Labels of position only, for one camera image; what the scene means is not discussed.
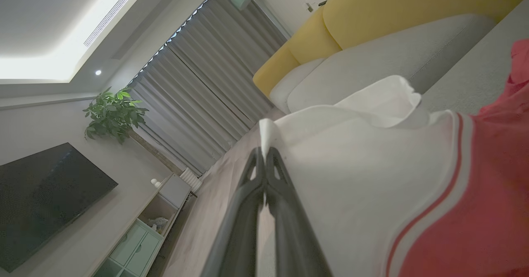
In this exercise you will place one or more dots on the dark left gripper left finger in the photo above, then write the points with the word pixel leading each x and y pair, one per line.
pixel 239 227

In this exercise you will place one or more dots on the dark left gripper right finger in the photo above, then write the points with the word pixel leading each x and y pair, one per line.
pixel 293 235

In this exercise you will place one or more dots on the red jersey with white stripes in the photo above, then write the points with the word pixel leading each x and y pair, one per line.
pixel 372 177

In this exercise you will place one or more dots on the grey toy figurine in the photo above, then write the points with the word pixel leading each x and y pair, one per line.
pixel 158 224

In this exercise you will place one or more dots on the white ornaments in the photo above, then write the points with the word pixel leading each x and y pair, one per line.
pixel 156 182

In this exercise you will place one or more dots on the mint and wood tv cabinet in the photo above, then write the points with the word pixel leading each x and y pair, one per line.
pixel 136 244

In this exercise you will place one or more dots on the grey pleated curtain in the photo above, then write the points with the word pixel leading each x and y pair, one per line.
pixel 198 87

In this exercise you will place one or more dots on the green potted plant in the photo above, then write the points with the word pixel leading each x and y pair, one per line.
pixel 113 113

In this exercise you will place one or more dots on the black flat television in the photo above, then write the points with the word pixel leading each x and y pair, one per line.
pixel 45 202

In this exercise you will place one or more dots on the yellow sofa backrest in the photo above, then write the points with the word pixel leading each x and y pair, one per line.
pixel 392 12

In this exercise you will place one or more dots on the white ceiling air vent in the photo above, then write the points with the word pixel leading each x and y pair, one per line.
pixel 113 12

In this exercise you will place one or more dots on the white wall outlet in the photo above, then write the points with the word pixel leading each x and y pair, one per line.
pixel 309 7

